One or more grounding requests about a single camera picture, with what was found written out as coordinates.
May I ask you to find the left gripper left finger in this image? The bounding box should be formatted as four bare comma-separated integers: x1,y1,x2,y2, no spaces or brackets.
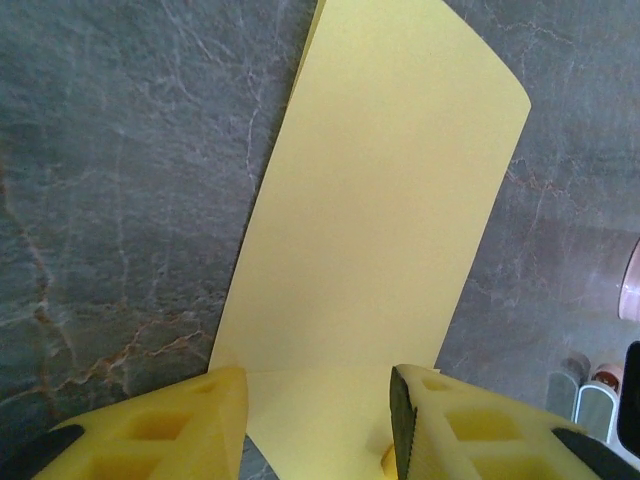
0,364,250,480

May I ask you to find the pink pencil cup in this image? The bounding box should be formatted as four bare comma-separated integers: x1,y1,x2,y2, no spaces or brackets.
618,238,640,321

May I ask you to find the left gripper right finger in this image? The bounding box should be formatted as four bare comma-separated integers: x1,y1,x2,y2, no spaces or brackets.
391,363,640,480

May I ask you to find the yellow paper sheet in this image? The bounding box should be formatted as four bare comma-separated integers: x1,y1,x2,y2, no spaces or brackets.
207,0,532,480

